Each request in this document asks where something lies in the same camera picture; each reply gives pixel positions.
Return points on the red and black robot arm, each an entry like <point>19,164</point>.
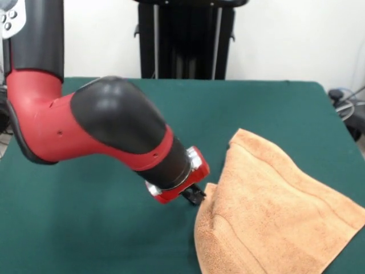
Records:
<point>85,122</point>

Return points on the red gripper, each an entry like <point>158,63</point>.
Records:
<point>199,174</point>

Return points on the tan terry towel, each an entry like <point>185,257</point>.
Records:
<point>271,214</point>

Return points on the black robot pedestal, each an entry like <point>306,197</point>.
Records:
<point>185,42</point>

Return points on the dark green table cloth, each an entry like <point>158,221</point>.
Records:
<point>114,214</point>

